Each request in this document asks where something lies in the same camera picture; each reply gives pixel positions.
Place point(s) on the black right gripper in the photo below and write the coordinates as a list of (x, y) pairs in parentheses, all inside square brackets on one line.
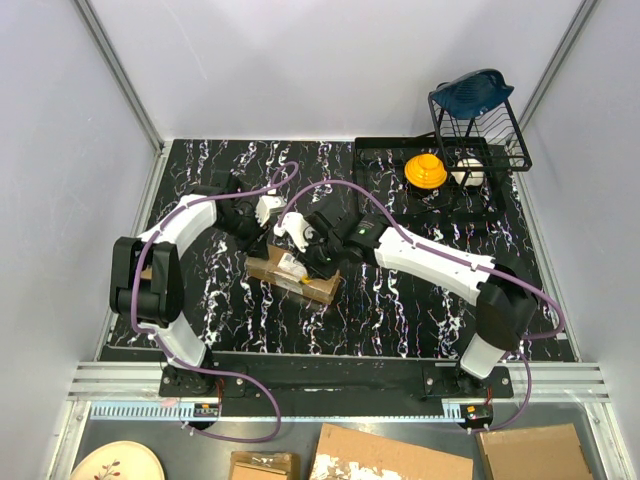
[(314, 266)]

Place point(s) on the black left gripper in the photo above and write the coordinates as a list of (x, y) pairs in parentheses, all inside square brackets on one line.
[(257, 243)]

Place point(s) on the brown cardboard express box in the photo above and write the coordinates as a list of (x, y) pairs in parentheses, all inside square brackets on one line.
[(283, 270)]

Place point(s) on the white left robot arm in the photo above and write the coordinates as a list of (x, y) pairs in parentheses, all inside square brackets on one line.
[(147, 268)]

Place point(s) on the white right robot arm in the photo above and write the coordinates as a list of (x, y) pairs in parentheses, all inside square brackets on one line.
[(503, 306)]

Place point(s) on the small cardboard box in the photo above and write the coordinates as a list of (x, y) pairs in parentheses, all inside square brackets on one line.
[(254, 465)]

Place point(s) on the cardboard box at corner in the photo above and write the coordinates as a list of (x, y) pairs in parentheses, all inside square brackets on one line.
[(551, 452)]

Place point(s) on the black drain tray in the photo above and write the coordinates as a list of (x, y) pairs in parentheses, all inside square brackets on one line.
[(378, 166)]

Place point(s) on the yellow plastic cup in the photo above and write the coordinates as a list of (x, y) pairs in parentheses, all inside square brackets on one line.
[(425, 171)]

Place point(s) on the white small cup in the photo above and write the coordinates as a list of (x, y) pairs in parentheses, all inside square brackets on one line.
[(469, 173)]

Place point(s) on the blue bowl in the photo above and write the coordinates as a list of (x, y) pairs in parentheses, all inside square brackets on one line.
[(475, 94)]

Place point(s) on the flat cardboard sheet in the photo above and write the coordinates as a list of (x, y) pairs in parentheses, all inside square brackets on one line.
[(344, 453)]

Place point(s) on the patterned ceramic plate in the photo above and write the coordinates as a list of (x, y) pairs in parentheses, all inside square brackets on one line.
[(120, 460)]

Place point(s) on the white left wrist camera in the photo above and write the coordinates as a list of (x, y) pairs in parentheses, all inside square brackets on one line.
[(267, 206)]

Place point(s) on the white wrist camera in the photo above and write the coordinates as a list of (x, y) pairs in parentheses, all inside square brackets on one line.
[(294, 225), (267, 206)]

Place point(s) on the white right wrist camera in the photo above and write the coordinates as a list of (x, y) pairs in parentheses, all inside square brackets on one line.
[(294, 225)]

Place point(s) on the black wire dish rack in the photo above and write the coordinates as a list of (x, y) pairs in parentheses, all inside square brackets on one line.
[(494, 138)]

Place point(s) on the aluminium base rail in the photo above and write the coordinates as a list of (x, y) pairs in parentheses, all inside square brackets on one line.
[(260, 387)]

